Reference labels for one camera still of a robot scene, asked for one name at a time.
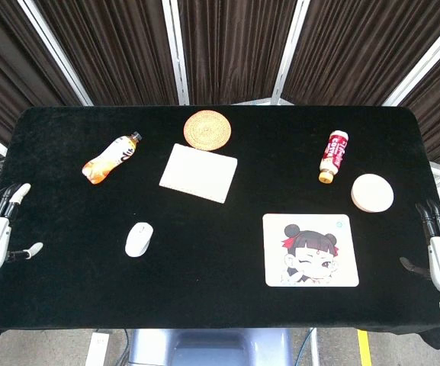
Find cartoon girl mouse pad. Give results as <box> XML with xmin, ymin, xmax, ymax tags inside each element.
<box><xmin>262</xmin><ymin>213</ymin><xmax>360</xmax><ymax>288</ymax></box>

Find orange drink bottle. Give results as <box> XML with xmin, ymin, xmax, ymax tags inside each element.
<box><xmin>82</xmin><ymin>131</ymin><xmax>143</xmax><ymax>185</ymax></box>

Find white spiral notebook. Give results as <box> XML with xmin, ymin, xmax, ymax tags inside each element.
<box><xmin>158</xmin><ymin>143</ymin><xmax>239</xmax><ymax>204</ymax></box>

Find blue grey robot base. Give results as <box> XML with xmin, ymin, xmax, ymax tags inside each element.
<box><xmin>127</xmin><ymin>327</ymin><xmax>295</xmax><ymax>366</ymax></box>

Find white power strip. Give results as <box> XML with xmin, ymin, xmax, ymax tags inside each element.
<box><xmin>85</xmin><ymin>330</ymin><xmax>111</xmax><ymax>366</ymax></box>

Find blue cable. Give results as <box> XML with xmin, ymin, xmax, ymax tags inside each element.
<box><xmin>294</xmin><ymin>327</ymin><xmax>316</xmax><ymax>364</ymax></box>

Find round cream box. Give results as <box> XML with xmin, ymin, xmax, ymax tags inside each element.
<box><xmin>350</xmin><ymin>173</ymin><xmax>395</xmax><ymax>214</ymax></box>

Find white frame post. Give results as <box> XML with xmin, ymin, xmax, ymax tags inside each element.
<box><xmin>15</xmin><ymin>0</ymin><xmax>94</xmax><ymax>107</ymax></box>
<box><xmin>161</xmin><ymin>0</ymin><xmax>190</xmax><ymax>106</ymax></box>
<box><xmin>271</xmin><ymin>0</ymin><xmax>311</xmax><ymax>104</ymax></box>
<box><xmin>381</xmin><ymin>14</ymin><xmax>440</xmax><ymax>107</ymax></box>

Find red label drink bottle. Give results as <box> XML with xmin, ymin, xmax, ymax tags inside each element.
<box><xmin>317</xmin><ymin>130</ymin><xmax>350</xmax><ymax>185</ymax></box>

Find white computer mouse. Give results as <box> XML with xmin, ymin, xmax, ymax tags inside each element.
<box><xmin>124</xmin><ymin>222</ymin><xmax>154</xmax><ymax>257</ymax></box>

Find black velvet tablecloth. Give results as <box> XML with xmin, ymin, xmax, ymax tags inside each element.
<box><xmin>0</xmin><ymin>104</ymin><xmax>440</xmax><ymax>350</ymax></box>

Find round woven coaster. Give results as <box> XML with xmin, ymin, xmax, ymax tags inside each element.
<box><xmin>183</xmin><ymin>110</ymin><xmax>233</xmax><ymax>152</ymax></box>

